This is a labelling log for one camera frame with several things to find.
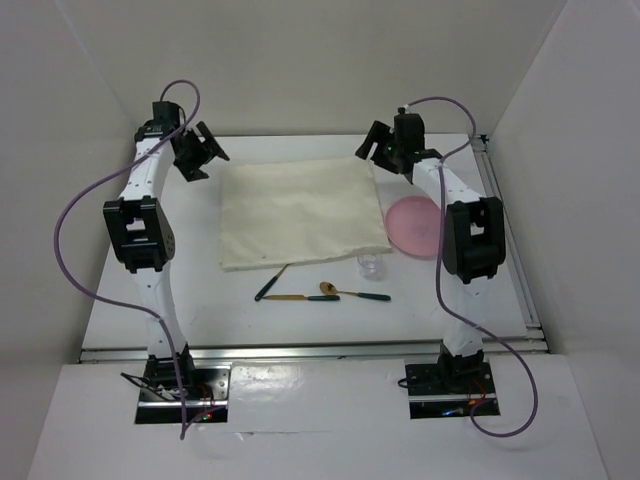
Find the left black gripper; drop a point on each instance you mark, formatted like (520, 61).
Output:
(190, 168)

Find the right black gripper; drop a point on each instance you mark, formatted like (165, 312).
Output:
(379, 133)

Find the cream cloth napkin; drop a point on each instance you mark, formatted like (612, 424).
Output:
(300, 212)

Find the clear drinking glass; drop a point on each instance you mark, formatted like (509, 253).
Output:
(371, 266)

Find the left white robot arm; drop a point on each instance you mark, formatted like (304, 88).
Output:
(144, 242)

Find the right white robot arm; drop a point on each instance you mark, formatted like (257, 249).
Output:
(471, 244)

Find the pink plate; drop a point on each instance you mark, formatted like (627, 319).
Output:
(412, 225)

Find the gold spoon green handle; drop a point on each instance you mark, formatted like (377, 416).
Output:
(328, 288)

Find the gold fork green handle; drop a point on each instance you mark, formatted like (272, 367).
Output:
(268, 285)

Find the gold knife green handle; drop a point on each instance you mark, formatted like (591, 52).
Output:
(300, 297)

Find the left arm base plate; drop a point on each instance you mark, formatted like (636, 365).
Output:
(206, 401)

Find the aluminium right side rail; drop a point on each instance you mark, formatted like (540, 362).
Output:
(480, 148)

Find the aluminium rail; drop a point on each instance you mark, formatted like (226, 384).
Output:
(534, 343)
(480, 148)

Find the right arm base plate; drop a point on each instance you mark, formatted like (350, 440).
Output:
(432, 396)

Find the aluminium front rail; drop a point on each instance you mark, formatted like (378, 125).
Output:
(534, 343)

